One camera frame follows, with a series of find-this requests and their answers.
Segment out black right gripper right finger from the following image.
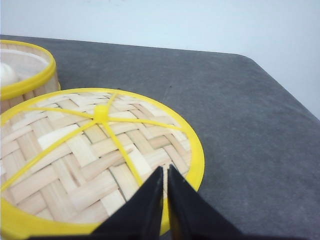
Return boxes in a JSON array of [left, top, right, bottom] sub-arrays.
[[167, 165, 246, 240]]

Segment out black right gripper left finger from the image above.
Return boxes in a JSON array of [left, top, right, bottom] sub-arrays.
[[91, 167, 163, 240]]

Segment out woven bamboo steamer lid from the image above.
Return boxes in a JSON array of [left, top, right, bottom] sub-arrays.
[[0, 88, 205, 240]]

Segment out bamboo steamer drawer yellow rims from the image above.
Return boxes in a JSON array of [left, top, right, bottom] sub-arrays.
[[0, 39, 61, 113]]

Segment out white steamed bun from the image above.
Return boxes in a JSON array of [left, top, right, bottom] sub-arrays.
[[0, 62, 19, 86]]

